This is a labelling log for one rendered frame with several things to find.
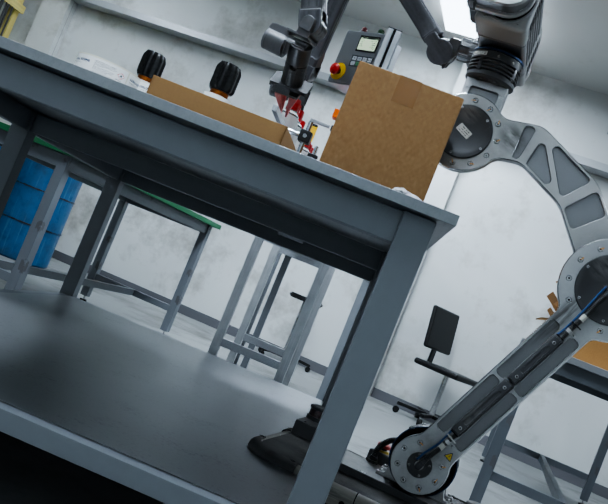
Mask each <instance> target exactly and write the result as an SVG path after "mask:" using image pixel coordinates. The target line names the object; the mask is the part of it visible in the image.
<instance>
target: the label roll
mask: <svg viewBox="0 0 608 504"><path fill-rule="evenodd" d="M74 65H77V66H79V67H82V68H84V69H87V70H89V71H92V72H95V73H97V74H100V75H102V76H105V77H107V78H110V79H112V80H115V81H118V82H120V83H123V84H125V85H128V86H130V87H133V88H135V89H137V88H138V86H139V84H140V81H141V80H140V79H139V78H138V77H137V76H136V75H134V74H133V73H131V72H130V71H128V70H126V69H125V68H123V67H121V66H119V65H117V64H115V63H113V62H110V61H108V60H106V59H103V58H101V57H98V56H96V55H93V54H90V53H86V52H79V54H78V56H77V58H76V61H75V63H74Z"/></svg>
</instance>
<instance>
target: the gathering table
mask: <svg viewBox="0 0 608 504"><path fill-rule="evenodd" d="M281 255H282V253H278V256H277V258H276V261H275V263H274V266H273V268H272V270H271V273H270V275H269V278H268V280H267V283H266V285H265V288H264V290H263V292H262V295H261V297H260V300H259V302H258V305H257V307H256V310H255V312H254V314H253V317H252V319H251V322H250V324H249V327H248V329H247V332H246V334H248V335H249V333H250V331H251V328H252V326H253V323H254V321H255V319H256V316H257V314H258V311H259V309H260V306H261V304H262V301H263V299H264V297H265V294H266V292H267V289H268V287H269V284H270V282H271V279H272V277H273V274H274V272H275V270H276V267H277V265H278V262H279V260H280V257H281ZM291 258H292V257H289V256H287V255H285V257H284V259H283V262H282V264H281V267H280V269H279V272H278V274H277V277H276V279H275V281H274V284H273V286H272V289H271V291H270V294H269V296H268V299H267V301H266V304H265V306H264V308H263V311H262V313H261V316H260V318H259V321H258V323H257V326H256V328H255V330H254V333H253V335H252V336H253V337H256V338H258V339H259V336H260V334H261V331H262V329H263V326H264V324H265V322H266V319H267V317H268V314H269V312H270V309H271V307H272V304H273V302H274V299H275V297H276V295H277V292H278V290H279V287H280V285H281V282H282V280H283V277H284V275H285V273H286V270H287V268H288V265H289V263H290V260H291ZM369 283H370V282H368V281H366V280H363V282H362V284H361V286H360V289H359V291H358V294H357V296H356V299H355V301H354V304H353V306H352V309H351V311H350V314H349V316H348V319H347V321H346V324H345V326H344V329H343V331H342V334H341V336H340V339H339V341H338V344H337V346H336V348H335V351H334V353H333V356H332V358H331V361H330V363H329V366H328V368H327V371H326V373H325V376H324V378H323V381H322V383H321V386H320V388H319V391H318V393H317V396H316V398H318V399H320V400H323V398H324V395H325V393H326V390H327V388H328V385H329V383H330V380H331V378H332V375H333V373H334V370H335V368H336V365H337V363H338V360H339V358H340V355H341V353H342V350H343V348H344V346H345V343H346V341H347V338H348V336H349V333H350V331H351V328H352V326H353V323H354V321H355V318H356V316H357V313H358V311H359V308H360V306H361V303H362V301H363V298H364V296H365V293H366V291H367V288H368V286H369ZM249 361H250V358H248V357H246V356H244V357H243V360H242V362H241V365H240V366H241V367H243V368H247V366H248V363H249Z"/></svg>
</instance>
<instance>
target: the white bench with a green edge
mask: <svg viewBox="0 0 608 504"><path fill-rule="evenodd" d="M10 126H11V125H8V124H6V123H3V122H1V121H0V146H1V147H2V145H3V142H4V140H5V138H6V135H7V133H8V131H9V128H10ZM26 158H28V159H30V160H33V161H35V162H37V163H39V164H42V165H44V166H46V167H48V168H51V169H53V170H54V171H53V174H52V176H51V178H50V181H49V183H48V185H47V188H46V190H45V193H44V195H43V197H42V200H41V202H40V204H39V207H38V209H37V212H36V214H35V216H34V219H33V221H32V223H31V226H30V228H29V230H28V233H27V235H26V238H25V240H24V242H23V245H22V247H21V249H20V252H19V254H18V256H17V259H16V261H15V262H11V261H7V260H2V259H0V279H2V280H4V281H7V282H6V285H5V287H4V289H9V290H21V288H22V286H23V284H24V281H25V279H26V277H27V274H30V275H35V276H39V277H44V278H49V279H54V280H59V281H64V280H65V278H66V275H67V274H65V273H60V272H56V271H51V270H47V269H42V268H38V267H33V266H31V265H32V262H33V260H34V258H35V255H36V253H37V251H38V248H39V246H40V243H41V241H42V239H43V236H44V234H45V232H46V229H47V227H48V224H49V222H50V220H51V217H52V215H53V213H54V210H55V208H56V206H57V203H58V201H59V198H60V196H61V194H62V191H63V189H64V187H65V184H66V182H67V179H68V177H71V178H73V179H75V180H77V181H80V182H82V183H84V184H86V185H88V186H91V187H93V188H95V189H97V190H100V191H102V189H103V187H104V185H105V182H106V180H107V178H108V176H107V175H105V174H104V173H102V172H100V171H98V170H96V169H94V168H93V167H91V166H89V165H87V164H85V163H83V162H82V161H80V160H78V159H76V158H74V157H72V156H71V155H69V154H67V153H65V152H63V151H62V150H60V149H58V148H56V147H54V146H52V145H51V144H49V143H47V142H45V141H43V140H41V139H40V138H38V137H36V136H35V138H34V140H33V143H32V145H31V147H30V150H29V152H28V154H27V157H26ZM118 199H119V202H118V204H117V207H116V209H115V211H114V214H113V216H112V219H111V221H110V223H109V226H108V228H107V230H106V233H105V235H104V238H103V240H102V242H101V245H100V247H99V250H98V252H97V254H96V257H95V259H94V262H93V264H92V266H91V269H90V271H89V273H88V276H87V278H85V279H84V281H83V283H82V285H83V288H82V290H81V293H80V294H82V295H84V296H83V298H80V299H81V300H83V301H87V300H86V299H85V296H87V297H90V295H91V293H92V290H93V288H98V289H103V290H108V291H113V292H117V293H122V294H127V295H132V296H134V297H137V298H139V299H141V300H144V301H146V302H148V303H150V304H153V305H155V306H157V307H160V308H162V309H164V310H167V313H166V315H165V317H164V320H163V322H162V325H161V327H160V329H161V330H163V333H162V334H164V333H165V332H169V331H170V329H171V327H172V324H173V322H174V319H175V317H176V314H177V312H178V310H179V307H180V305H181V302H182V300H183V298H184V295H185V293H186V290H187V288H188V285H189V283H190V281H191V278H192V276H193V273H194V271H195V268H196V266H197V264H198V261H199V259H200V256H201V254H202V251H203V249H204V247H205V244H206V242H207V239H208V237H209V235H210V232H211V230H212V227H213V228H216V229H218V230H220V229H221V227H222V226H221V225H219V224H217V223H215V222H213V221H211V220H209V219H207V218H206V217H204V216H202V215H200V214H198V213H196V212H194V211H192V210H190V209H187V208H185V207H182V206H180V205H177V204H175V203H173V202H170V201H168V200H165V199H163V198H160V197H158V196H155V195H153V194H150V193H148V192H145V191H143V190H140V189H138V188H135V187H133V186H130V185H128V184H125V183H124V186H123V188H122V190H121V193H120V195H119V197H118ZM128 204H132V205H134V206H137V207H139V208H142V209H144V210H147V211H149V212H152V213H154V214H157V215H159V216H162V217H164V218H167V219H169V220H172V221H174V222H177V223H179V224H182V225H184V226H187V227H189V228H192V229H194V230H197V231H199V232H200V233H199V235H198V238H197V240H196V242H195V245H194V247H193V250H192V252H191V254H190V257H189V259H188V262H187V264H186V267H185V269H184V271H183V274H182V276H181V279H180V281H179V283H178V286H177V288H176V291H175V293H174V296H173V298H172V300H171V303H170V305H169V304H167V303H165V302H162V301H160V300H158V299H155V298H153V297H151V296H148V295H146V294H144V293H142V292H139V291H137V290H135V289H132V288H130V287H128V286H125V285H123V284H121V283H119V282H116V281H114V280H112V279H109V278H107V277H105V276H102V275H100V271H101V269H102V266H103V264H104V262H105V259H106V257H107V254H108V252H109V250H110V247H111V245H112V243H113V240H114V238H115V235H116V233H117V231H118V228H119V226H120V223H121V221H122V219H123V216H124V214H125V211H126V209H127V207H128ZM4 269H5V270H4ZM7 270H10V271H11V272H9V271H7ZM97 280H98V281H97Z"/></svg>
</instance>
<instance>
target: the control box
mask: <svg viewBox="0 0 608 504"><path fill-rule="evenodd" d="M361 35H365V36H373V37H381V40H380V42H379V45H378V47H377V50H376V52H375V54H374V53H367V52H360V51H355V50H356V47H357V45H358V42H359V40H360V37H361ZM384 38H385V34H377V33H369V32H361V31H352V30H349V31H348V32H347V34H346V37H345V39H344V42H343V44H342V46H341V49H340V51H339V54H338V56H337V59H336V61H335V63H338V64H339V65H340V69H341V71H340V73H339V74H332V73H330V76H329V78H328V82H329V83H330V84H331V85H333V86H334V87H335V88H337V89H338V90H339V91H341V92H342V93H345V94H346V93H347V91H348V88H349V86H350V83H351V81H352V78H353V76H354V74H355V71H356V69H357V67H353V66H348V65H349V63H350V61H351V58H352V56H353V55H358V56H365V57H372V58H374V59H373V62H372V64H371V65H374V62H375V60H376V57H377V55H378V52H379V50H380V48H381V45H382V43H383V40H384ZM400 51H401V47H400V46H399V45H397V48H396V50H395V53H394V55H393V58H392V60H391V63H390V65H389V68H388V71H390V72H392V71H393V68H394V66H395V64H396V61H397V59H398V56H399V54H400Z"/></svg>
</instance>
